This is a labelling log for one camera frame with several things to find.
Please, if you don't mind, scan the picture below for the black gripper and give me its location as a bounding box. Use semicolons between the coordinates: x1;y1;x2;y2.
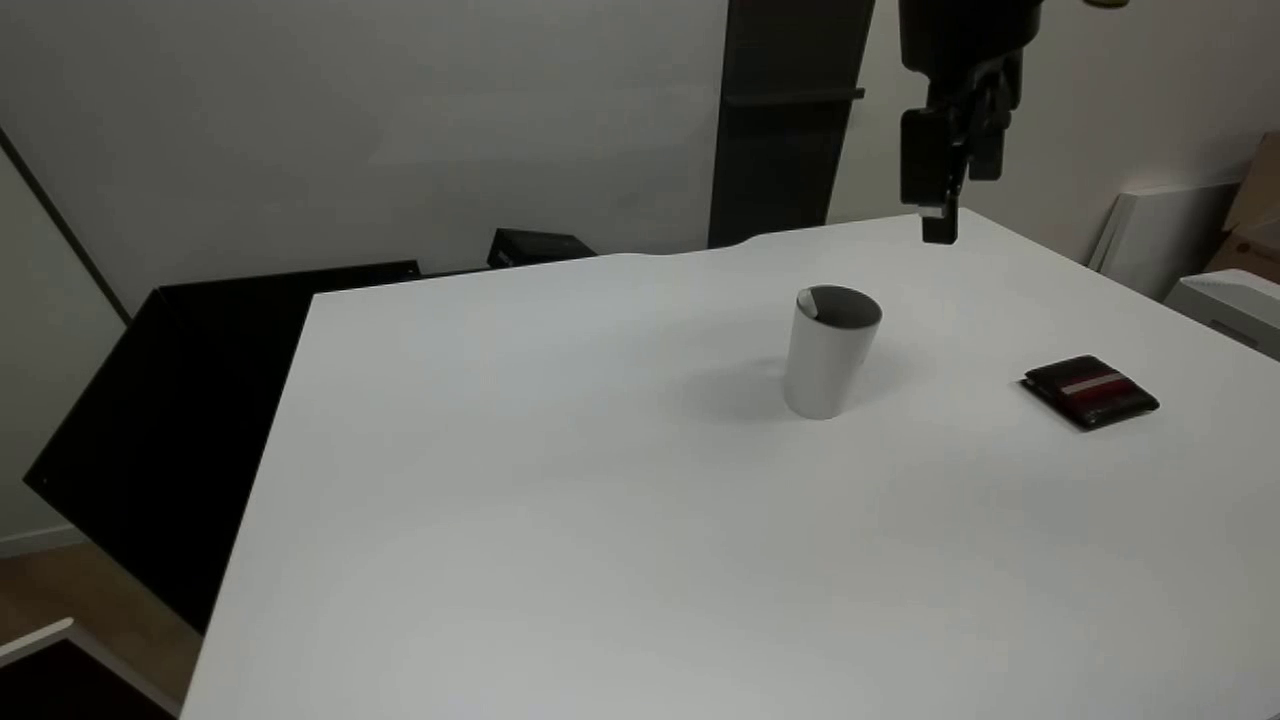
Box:
895;0;1047;250

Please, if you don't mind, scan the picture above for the white mug with grey inside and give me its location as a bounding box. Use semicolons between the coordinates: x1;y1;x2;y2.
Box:
780;282;887;425

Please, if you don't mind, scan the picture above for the tall dark panel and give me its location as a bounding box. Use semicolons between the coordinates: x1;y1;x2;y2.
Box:
703;0;879;251

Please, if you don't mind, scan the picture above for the black eraser with red stripe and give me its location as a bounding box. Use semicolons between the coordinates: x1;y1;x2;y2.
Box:
1016;352;1162;438

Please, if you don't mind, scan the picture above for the brown cardboard box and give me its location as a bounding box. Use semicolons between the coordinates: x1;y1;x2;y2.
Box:
1212;124;1280;290

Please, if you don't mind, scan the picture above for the small black box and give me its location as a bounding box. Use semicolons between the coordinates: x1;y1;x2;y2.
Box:
485;223;599;273

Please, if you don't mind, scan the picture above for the thin black diagonal rod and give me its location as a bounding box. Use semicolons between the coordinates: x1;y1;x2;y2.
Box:
0;124;141;327

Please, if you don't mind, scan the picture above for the black board with white edge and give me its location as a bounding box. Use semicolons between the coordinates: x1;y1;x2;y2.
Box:
0;618;179;720

